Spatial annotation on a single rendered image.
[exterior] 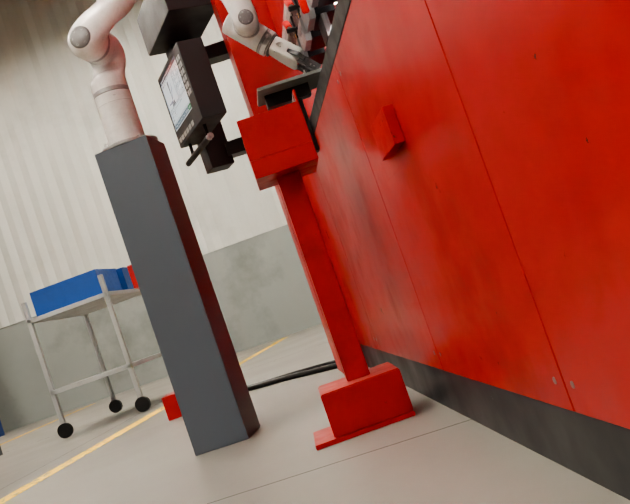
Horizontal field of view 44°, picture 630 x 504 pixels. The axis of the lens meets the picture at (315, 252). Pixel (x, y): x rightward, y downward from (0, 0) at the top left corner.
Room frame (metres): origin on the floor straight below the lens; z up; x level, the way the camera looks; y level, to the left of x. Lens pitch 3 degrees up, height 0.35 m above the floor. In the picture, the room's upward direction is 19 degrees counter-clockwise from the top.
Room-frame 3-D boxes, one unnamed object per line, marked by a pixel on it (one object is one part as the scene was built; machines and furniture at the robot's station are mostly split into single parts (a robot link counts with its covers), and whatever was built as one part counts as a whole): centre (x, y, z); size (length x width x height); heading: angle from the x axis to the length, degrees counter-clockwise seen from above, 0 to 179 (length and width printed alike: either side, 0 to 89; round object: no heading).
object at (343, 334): (1.98, 0.00, 0.39); 0.06 x 0.06 x 0.54; 3
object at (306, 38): (2.69, -0.25, 1.26); 0.15 x 0.09 x 0.17; 5
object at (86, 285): (5.48, 1.67, 0.92); 0.50 x 0.36 x 0.18; 83
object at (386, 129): (1.43, -0.20, 0.58); 0.15 x 0.02 x 0.07; 5
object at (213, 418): (2.53, 0.46, 0.50); 0.18 x 0.18 x 1.00; 83
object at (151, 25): (3.68, 0.25, 1.52); 0.51 x 0.25 x 0.85; 24
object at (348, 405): (1.98, 0.03, 0.06); 0.25 x 0.20 x 0.12; 93
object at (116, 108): (2.53, 0.46, 1.09); 0.19 x 0.19 x 0.18
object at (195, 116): (3.60, 0.31, 1.42); 0.45 x 0.12 x 0.36; 24
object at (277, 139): (1.98, 0.00, 0.75); 0.20 x 0.16 x 0.18; 3
